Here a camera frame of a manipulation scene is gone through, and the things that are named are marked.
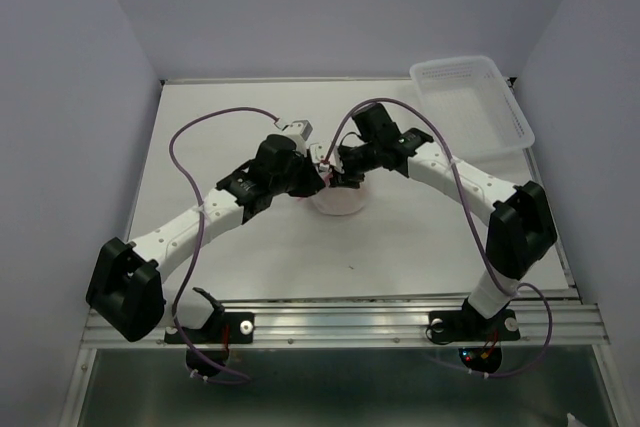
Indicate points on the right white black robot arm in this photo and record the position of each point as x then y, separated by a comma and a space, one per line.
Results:
512, 225

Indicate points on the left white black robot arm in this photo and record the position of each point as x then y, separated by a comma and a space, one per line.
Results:
126, 287

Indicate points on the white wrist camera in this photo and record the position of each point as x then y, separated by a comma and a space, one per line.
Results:
322, 157
298, 131

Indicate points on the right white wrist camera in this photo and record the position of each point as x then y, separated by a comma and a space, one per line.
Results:
322, 157

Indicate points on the aluminium mounting rail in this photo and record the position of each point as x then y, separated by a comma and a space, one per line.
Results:
387, 323

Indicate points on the white mesh pink-trimmed laundry bag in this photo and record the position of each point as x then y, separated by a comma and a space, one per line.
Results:
339, 201

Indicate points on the white perforated plastic basket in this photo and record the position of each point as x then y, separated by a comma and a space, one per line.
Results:
469, 101

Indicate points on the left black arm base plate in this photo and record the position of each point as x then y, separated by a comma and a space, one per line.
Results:
208, 321

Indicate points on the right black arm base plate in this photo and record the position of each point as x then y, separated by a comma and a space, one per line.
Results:
465, 324

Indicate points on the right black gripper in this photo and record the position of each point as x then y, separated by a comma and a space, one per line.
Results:
345, 179

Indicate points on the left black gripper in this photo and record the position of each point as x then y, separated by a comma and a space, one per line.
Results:
312, 183

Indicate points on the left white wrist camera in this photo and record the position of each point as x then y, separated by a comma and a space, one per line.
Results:
298, 131

